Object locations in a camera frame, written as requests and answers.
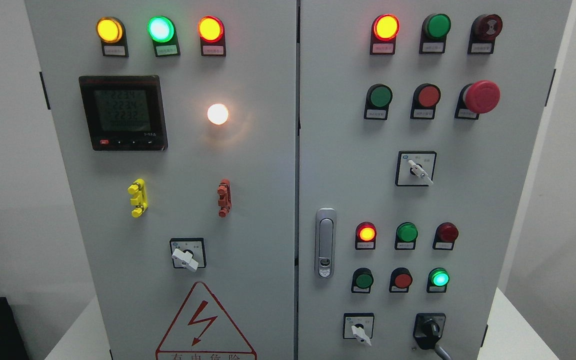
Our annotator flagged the red indicator light left door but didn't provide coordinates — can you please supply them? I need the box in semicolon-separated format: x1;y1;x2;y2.
198;15;227;57

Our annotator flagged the red push button upper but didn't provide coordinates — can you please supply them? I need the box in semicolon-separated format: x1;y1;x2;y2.
410;83;441;120

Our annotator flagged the green push button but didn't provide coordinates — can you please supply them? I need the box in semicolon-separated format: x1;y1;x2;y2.
363;83;393;121
350;268;375;294
426;268;451;294

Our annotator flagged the grey cabinet door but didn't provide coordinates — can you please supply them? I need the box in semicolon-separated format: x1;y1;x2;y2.
25;0;298;360
296;0;572;360

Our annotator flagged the red indicator light top right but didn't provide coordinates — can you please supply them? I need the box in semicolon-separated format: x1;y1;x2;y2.
369;13;400;55

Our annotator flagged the green indicator light lower middle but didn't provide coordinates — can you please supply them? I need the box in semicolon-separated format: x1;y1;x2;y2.
394;222;419;250

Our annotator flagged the green push button lower right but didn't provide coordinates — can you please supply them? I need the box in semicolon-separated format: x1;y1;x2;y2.
426;268;451;294

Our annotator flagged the white lit indicator lamp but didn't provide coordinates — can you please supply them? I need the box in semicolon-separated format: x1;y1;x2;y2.
206;103;230;126

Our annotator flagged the red indicator light lower right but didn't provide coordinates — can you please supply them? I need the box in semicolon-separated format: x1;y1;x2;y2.
432;222;459;251

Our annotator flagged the red indicator light lower left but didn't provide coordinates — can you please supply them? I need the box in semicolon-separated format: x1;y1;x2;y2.
354;221;377;250

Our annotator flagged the red electric hazard sign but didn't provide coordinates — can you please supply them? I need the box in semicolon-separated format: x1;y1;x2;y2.
155;281;258;360

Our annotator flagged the black digital power meter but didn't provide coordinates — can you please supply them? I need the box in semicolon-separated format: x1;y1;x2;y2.
78;75;169;151

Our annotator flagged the green indicator light top right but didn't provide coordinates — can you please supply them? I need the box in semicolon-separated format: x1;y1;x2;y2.
418;13;451;55

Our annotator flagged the white selector switch left door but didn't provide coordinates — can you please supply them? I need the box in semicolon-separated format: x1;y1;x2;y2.
169;237;207;272

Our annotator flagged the green push button lower left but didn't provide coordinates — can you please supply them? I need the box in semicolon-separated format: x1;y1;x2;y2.
350;268;375;294

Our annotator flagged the red push button lower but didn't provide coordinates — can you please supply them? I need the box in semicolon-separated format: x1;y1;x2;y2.
388;267;414;293

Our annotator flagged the white selector switch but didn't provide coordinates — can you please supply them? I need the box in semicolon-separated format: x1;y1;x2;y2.
395;151;437;187
342;312;375;347

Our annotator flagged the black rotary knob switch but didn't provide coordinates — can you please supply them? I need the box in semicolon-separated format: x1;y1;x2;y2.
413;313;447;350

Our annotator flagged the white selector switch bottom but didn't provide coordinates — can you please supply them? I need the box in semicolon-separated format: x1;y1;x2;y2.
342;312;375;347

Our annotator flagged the white selector switch upper right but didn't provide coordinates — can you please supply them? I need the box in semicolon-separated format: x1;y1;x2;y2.
395;151;437;187

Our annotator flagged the yellow indicator light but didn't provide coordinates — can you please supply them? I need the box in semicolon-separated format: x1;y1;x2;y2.
96;16;130;57

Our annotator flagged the red push button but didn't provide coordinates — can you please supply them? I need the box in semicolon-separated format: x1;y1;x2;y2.
388;267;414;293
410;83;441;120

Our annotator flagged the lit green indicator light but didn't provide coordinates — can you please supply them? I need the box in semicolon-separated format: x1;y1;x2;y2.
147;15;181;57

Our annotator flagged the green push button upper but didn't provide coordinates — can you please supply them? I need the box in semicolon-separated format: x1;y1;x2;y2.
363;83;393;121

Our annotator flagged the yellow terminal connector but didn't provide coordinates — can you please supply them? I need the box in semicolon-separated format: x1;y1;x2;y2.
126;178;149;218

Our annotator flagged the silver door handle lock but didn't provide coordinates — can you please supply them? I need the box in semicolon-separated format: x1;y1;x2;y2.
314;207;338;279

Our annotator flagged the red emergency stop button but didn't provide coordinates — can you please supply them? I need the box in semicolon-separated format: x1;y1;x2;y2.
454;80;501;120

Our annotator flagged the grey left cabinet door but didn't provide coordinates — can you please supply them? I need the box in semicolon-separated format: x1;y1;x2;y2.
25;0;298;360

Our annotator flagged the red buzzer alarm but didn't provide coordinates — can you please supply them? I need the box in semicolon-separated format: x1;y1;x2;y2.
467;13;503;55

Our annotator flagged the red terminal connector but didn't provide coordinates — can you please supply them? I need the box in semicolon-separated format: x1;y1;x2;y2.
217;178;233;218

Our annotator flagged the grey right cabinet door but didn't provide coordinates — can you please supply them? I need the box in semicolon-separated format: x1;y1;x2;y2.
296;0;572;360

